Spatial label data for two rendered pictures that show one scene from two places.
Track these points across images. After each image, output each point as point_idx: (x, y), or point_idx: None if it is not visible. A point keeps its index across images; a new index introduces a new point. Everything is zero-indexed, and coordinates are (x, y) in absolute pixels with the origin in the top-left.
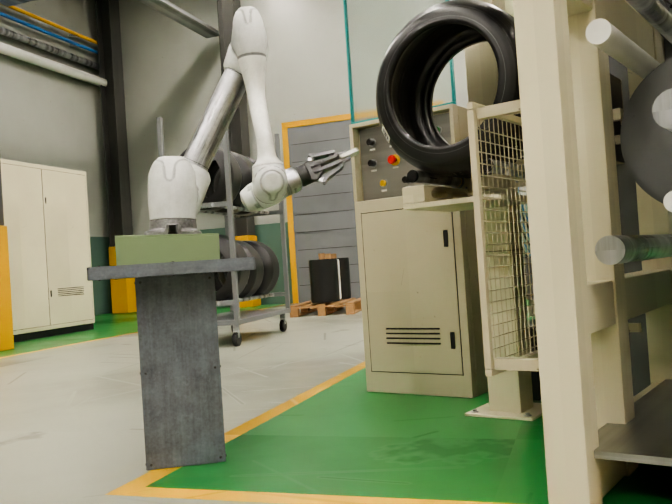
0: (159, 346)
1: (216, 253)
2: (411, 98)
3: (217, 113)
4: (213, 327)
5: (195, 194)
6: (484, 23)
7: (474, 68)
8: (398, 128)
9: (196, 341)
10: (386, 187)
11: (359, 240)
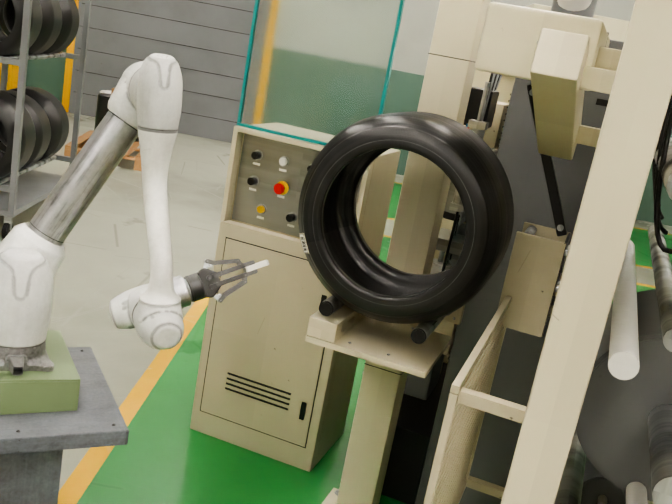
0: None
1: (73, 403)
2: (336, 178)
3: (91, 176)
4: (54, 485)
5: (51, 308)
6: (464, 178)
7: (418, 162)
8: (323, 249)
9: (29, 502)
10: (263, 215)
11: (217, 266)
